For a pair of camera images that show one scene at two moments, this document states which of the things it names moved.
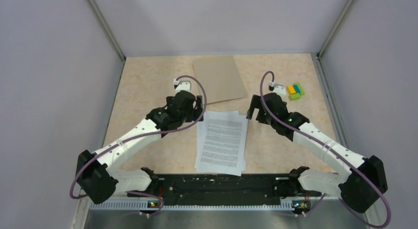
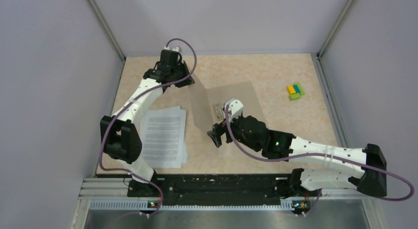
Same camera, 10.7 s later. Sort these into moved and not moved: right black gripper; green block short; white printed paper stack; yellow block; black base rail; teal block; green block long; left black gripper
Moved: white printed paper stack; left black gripper; right black gripper
Not moved: yellow block; green block long; black base rail; teal block; green block short
